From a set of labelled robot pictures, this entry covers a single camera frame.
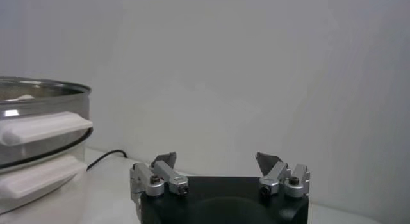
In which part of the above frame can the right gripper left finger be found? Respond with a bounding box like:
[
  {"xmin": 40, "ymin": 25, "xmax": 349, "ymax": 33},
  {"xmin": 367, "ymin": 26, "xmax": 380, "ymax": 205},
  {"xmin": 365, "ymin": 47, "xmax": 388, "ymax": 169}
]
[{"xmin": 129, "ymin": 151, "xmax": 190, "ymax": 220}]

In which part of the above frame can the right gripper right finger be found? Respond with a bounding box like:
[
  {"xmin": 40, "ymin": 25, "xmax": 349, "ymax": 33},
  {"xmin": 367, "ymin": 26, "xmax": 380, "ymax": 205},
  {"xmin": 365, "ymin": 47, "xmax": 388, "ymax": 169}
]
[{"xmin": 255, "ymin": 152, "xmax": 311, "ymax": 199}]

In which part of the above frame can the stainless steel steamer basket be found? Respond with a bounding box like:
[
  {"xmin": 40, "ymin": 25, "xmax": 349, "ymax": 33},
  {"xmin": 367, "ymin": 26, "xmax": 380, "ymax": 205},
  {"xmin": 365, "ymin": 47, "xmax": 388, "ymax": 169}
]
[{"xmin": 0, "ymin": 76, "xmax": 94, "ymax": 170}]

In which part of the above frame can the white electric cooker base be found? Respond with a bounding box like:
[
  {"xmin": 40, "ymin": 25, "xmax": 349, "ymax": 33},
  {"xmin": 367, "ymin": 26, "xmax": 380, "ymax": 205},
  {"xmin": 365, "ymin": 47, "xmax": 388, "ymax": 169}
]
[{"xmin": 0, "ymin": 145, "xmax": 89, "ymax": 215}]

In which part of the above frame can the black cooker power cord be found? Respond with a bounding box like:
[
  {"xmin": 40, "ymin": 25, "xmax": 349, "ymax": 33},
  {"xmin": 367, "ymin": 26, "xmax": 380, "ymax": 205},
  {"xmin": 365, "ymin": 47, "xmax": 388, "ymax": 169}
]
[{"xmin": 86, "ymin": 149, "xmax": 128, "ymax": 172}]

